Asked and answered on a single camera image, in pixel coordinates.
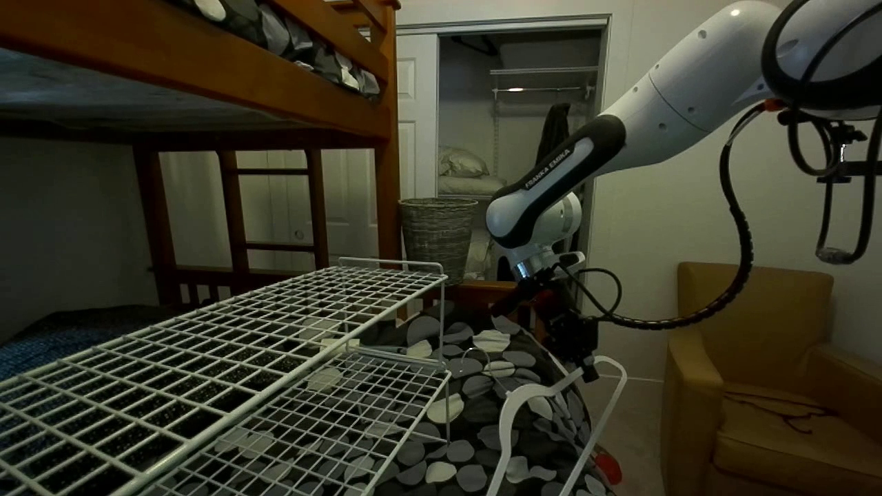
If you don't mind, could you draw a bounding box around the mustard armchair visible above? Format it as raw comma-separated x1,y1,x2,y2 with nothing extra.
658,258,882,496

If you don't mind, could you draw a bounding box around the white wire shelf rack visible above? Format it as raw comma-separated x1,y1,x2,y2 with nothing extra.
0,258,454,496

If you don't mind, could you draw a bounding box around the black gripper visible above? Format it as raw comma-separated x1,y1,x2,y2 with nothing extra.
539,272,602,381

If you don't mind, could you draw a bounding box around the polka dot bed cover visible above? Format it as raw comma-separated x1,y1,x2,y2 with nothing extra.
352,310,616,496

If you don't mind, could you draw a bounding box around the red round object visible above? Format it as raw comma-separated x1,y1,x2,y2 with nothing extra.
590,443,627,491

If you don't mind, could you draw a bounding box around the woven laundry basket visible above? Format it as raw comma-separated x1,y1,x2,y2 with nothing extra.
396,195,488,286

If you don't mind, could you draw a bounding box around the blue mattress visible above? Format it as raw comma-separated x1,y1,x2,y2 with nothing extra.
0,299,175,381

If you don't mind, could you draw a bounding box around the wooden bunk bed frame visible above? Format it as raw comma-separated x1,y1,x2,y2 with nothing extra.
0,0,405,310

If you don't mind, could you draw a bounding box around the small wooden side table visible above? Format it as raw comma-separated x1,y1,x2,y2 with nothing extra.
445,279,565,354

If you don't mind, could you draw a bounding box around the closet shelf with rod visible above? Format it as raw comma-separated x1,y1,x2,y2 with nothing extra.
484,64,600,119

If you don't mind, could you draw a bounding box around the spotted bunk bedding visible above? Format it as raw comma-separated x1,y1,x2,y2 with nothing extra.
174,0,383,98

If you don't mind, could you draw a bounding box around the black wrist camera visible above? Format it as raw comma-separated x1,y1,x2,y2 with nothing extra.
547,248,590,279

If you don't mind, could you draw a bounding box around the folded white bedding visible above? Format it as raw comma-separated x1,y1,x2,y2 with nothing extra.
438,146,503,197

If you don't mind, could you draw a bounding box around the white closet door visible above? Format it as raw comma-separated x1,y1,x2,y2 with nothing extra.
394,33,444,200

